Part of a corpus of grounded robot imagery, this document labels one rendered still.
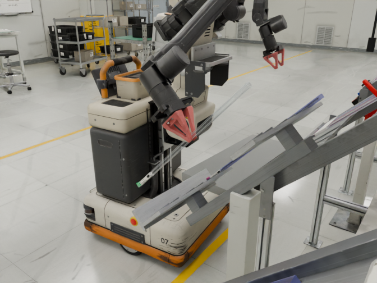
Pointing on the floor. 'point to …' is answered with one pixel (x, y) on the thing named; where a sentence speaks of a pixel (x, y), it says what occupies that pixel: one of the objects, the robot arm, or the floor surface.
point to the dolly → (67, 51)
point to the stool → (11, 72)
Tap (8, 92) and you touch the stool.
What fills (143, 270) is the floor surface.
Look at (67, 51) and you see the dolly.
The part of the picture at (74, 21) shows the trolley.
